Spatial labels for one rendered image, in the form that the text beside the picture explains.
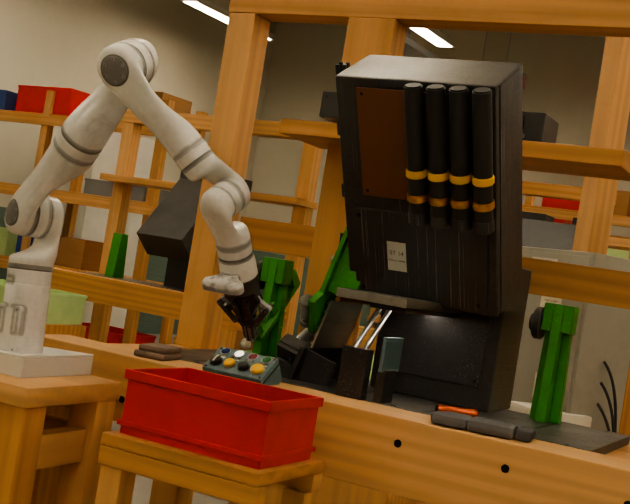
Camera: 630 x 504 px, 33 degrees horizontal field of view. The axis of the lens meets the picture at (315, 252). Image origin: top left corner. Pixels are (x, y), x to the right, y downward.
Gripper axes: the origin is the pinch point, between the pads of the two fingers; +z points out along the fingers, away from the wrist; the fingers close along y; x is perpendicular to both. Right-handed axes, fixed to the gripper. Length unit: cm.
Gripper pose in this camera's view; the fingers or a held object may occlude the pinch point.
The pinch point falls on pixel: (250, 331)
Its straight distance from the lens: 219.9
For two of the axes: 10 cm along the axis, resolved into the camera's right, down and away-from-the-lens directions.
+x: -4.6, 5.0, -7.4
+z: 1.2, 8.6, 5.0
